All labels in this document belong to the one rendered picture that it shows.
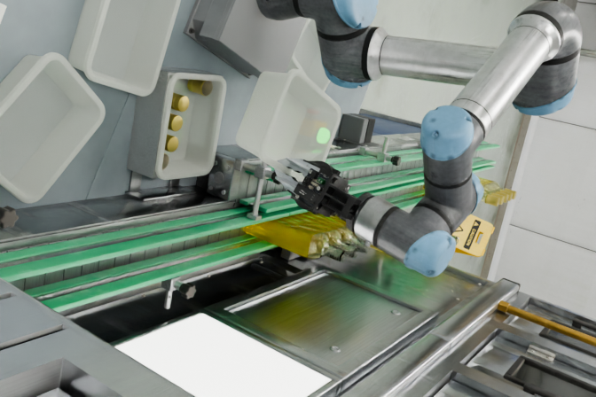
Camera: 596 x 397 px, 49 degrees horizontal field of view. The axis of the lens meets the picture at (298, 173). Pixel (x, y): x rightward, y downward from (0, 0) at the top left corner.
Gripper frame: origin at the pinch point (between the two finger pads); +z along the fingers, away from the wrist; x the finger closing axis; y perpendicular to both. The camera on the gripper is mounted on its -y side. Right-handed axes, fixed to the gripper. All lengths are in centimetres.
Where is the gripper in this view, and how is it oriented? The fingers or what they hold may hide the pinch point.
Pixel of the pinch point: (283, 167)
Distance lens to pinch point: 120.9
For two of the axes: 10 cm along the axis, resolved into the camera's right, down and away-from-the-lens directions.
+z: -7.4, -4.2, 5.2
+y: -4.7, -2.3, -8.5
